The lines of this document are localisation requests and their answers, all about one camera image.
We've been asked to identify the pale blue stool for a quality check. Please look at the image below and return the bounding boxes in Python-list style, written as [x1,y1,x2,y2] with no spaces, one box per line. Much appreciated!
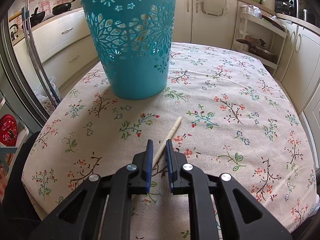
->
[0,144,20,170]

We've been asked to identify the teal perforated plastic basket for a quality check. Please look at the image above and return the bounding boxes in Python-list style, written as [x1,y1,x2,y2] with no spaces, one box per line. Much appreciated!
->
[80,0,179,100]

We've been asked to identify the chrome curved tube frame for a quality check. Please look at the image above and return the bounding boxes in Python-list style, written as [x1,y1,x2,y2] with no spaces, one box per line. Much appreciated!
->
[24,0,62,104]

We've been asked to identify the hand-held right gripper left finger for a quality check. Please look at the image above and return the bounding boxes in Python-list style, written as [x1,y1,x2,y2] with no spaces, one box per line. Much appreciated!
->
[35,139,153,240]

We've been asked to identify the black dish rack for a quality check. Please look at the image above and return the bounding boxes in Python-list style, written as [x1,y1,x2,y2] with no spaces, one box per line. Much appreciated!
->
[274,0,298,14]

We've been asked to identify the black wok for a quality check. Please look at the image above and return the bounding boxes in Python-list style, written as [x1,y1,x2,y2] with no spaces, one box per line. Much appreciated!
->
[29,7,47,25]

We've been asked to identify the floral tablecloth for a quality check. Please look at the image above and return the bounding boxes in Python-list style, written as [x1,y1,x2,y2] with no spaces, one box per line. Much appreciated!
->
[22,41,317,240]

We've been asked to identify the red patterned bag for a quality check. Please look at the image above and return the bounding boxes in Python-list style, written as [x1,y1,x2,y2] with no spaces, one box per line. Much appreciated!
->
[0,114,18,147]

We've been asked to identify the cream door cabinet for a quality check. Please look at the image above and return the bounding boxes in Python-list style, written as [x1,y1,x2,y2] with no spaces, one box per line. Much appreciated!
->
[172,0,240,50]

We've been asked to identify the white hanging plastic holder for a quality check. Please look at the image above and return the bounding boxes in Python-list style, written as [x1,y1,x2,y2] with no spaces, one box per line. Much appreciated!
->
[200,0,227,17]

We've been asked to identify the pale bamboo chopstick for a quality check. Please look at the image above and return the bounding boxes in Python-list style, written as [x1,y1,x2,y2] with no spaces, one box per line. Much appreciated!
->
[152,116,182,165]

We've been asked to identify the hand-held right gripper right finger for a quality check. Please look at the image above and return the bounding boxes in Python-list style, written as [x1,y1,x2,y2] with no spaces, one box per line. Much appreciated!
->
[166,139,293,240]

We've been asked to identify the brown wooden utensil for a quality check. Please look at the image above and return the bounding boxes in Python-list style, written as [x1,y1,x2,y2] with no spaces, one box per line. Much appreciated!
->
[236,35,267,47]

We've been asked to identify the white shelf rack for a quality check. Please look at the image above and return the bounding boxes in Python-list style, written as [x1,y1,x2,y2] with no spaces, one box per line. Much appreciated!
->
[231,5,288,69]

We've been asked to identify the plastic bag lined bin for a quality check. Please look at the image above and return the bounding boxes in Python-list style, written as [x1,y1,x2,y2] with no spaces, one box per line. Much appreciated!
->
[35,76,62,114]

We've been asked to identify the dark metal kettle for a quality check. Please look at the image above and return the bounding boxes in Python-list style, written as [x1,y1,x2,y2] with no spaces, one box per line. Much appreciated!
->
[9,24,19,40]

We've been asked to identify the dark tray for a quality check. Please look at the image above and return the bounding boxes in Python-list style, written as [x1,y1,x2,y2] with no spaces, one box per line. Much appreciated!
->
[261,15,285,32]

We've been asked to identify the cream drawer cabinet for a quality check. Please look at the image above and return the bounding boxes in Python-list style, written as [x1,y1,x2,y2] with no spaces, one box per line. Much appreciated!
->
[12,7,100,90]

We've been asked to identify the metal cooking pot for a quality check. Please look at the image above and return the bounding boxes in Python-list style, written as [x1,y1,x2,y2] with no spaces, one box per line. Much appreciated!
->
[246,44,278,63]

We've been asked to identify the cream cabinet with curved handles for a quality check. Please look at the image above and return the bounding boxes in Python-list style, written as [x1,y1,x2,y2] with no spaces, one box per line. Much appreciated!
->
[274,17,320,115]

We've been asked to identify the crumpled clear plastic bag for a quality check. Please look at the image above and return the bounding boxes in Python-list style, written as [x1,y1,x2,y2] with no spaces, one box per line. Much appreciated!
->
[250,6,263,18]

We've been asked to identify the black frying pan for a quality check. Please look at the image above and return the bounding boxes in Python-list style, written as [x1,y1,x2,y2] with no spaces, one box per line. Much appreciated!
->
[52,0,84,15]

